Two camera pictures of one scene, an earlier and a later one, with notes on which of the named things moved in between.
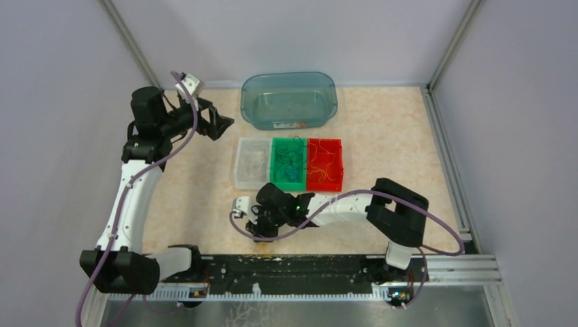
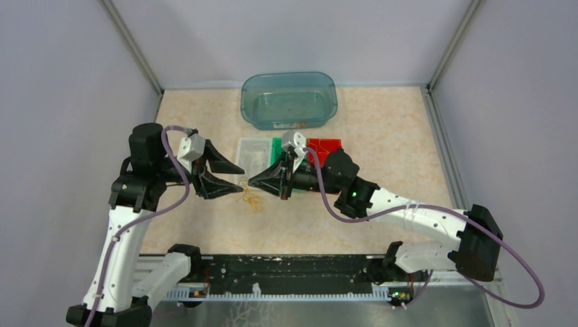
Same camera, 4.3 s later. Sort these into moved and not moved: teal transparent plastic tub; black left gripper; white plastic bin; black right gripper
Moved: black left gripper; black right gripper
Not moved: white plastic bin; teal transparent plastic tub
